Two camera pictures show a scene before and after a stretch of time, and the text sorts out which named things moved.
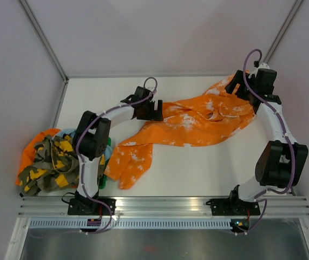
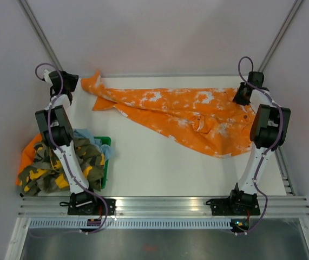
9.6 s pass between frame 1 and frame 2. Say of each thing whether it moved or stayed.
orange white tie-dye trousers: moved
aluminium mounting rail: stayed
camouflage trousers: stayed
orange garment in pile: stayed
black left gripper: moved
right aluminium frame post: stayed
